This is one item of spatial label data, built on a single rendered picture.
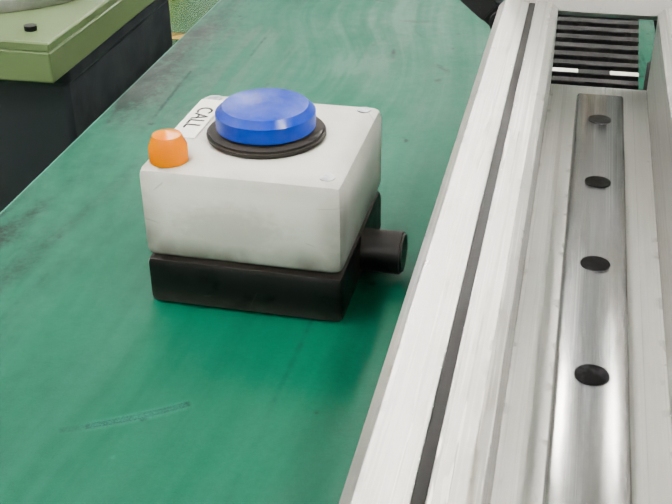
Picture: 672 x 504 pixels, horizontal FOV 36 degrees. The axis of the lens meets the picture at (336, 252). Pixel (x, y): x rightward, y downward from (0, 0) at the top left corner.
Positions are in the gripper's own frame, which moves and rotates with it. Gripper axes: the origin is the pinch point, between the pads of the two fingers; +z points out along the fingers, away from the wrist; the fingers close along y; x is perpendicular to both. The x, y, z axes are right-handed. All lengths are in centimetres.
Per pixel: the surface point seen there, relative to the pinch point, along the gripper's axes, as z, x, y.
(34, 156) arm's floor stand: 8.8, -4.9, 36.1
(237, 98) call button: -5.3, 15.6, 14.3
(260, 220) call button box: -2.3, 19.9, 12.2
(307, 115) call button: -5.1, 16.3, 11.2
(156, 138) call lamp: -5.0, 19.4, 16.2
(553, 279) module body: -2.5, 22.2, 1.3
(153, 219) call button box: -1.8, 19.9, 16.5
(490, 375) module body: -6.4, 33.2, 2.5
